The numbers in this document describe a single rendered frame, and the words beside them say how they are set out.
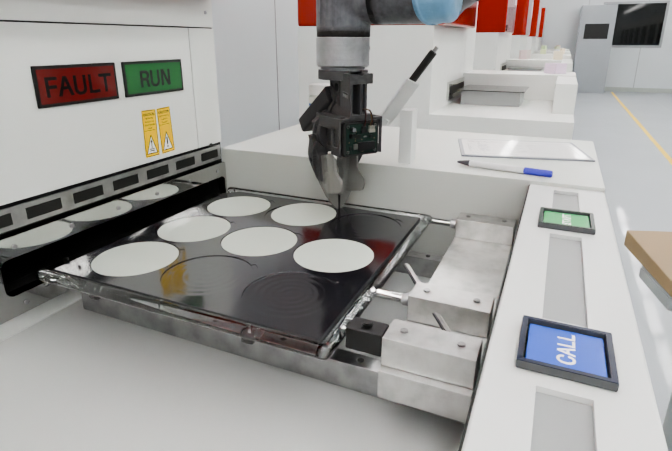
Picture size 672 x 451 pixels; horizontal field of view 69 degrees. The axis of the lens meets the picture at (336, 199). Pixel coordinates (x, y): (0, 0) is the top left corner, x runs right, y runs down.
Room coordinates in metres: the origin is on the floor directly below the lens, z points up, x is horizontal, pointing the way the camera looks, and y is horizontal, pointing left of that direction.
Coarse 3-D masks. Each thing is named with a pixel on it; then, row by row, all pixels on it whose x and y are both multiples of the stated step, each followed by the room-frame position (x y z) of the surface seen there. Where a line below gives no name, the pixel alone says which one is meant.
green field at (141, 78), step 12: (132, 72) 0.71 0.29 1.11; (144, 72) 0.73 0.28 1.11; (156, 72) 0.75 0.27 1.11; (168, 72) 0.77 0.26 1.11; (180, 72) 0.80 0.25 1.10; (132, 84) 0.70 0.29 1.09; (144, 84) 0.72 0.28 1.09; (156, 84) 0.75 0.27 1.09; (168, 84) 0.77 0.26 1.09; (180, 84) 0.79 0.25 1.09
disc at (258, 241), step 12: (252, 228) 0.64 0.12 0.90; (264, 228) 0.64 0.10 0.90; (276, 228) 0.64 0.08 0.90; (228, 240) 0.60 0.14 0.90; (240, 240) 0.60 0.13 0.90; (252, 240) 0.60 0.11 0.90; (264, 240) 0.60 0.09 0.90; (276, 240) 0.60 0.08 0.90; (288, 240) 0.60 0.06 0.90; (240, 252) 0.56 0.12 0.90; (252, 252) 0.56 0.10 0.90; (264, 252) 0.56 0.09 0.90; (276, 252) 0.56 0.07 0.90
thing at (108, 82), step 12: (36, 72) 0.58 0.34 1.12; (48, 72) 0.59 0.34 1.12; (60, 72) 0.61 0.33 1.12; (72, 72) 0.62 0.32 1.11; (84, 72) 0.64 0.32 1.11; (96, 72) 0.65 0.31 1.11; (108, 72) 0.67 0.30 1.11; (48, 84) 0.59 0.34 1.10; (60, 84) 0.60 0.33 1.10; (72, 84) 0.62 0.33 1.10; (84, 84) 0.63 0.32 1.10; (96, 84) 0.65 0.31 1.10; (108, 84) 0.67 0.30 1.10; (48, 96) 0.59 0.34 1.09; (60, 96) 0.60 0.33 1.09; (72, 96) 0.62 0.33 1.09; (84, 96) 0.63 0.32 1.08; (96, 96) 0.65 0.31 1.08; (108, 96) 0.66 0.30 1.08
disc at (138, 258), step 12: (108, 252) 0.56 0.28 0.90; (120, 252) 0.56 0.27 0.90; (132, 252) 0.56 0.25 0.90; (144, 252) 0.56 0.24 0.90; (156, 252) 0.56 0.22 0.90; (168, 252) 0.56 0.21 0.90; (96, 264) 0.53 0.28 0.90; (108, 264) 0.53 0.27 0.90; (120, 264) 0.53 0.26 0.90; (132, 264) 0.53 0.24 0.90; (144, 264) 0.53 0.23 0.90; (156, 264) 0.53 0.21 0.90; (168, 264) 0.53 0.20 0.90
